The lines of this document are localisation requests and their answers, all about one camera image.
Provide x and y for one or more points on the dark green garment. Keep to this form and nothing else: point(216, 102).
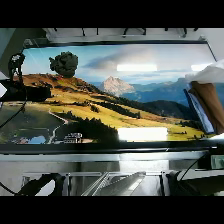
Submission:
point(64, 64)

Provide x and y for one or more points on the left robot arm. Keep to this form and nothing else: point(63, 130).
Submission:
point(6, 91)

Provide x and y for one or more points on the blue garment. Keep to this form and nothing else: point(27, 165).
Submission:
point(200, 111)

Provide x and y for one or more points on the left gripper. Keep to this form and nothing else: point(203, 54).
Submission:
point(35, 93)

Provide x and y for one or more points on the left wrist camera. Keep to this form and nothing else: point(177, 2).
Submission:
point(16, 65)

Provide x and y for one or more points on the white garment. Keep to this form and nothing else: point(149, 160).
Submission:
point(210, 74)

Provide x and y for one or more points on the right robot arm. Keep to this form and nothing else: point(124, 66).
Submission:
point(200, 185)

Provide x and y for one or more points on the brown garment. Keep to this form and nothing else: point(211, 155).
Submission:
point(210, 103)

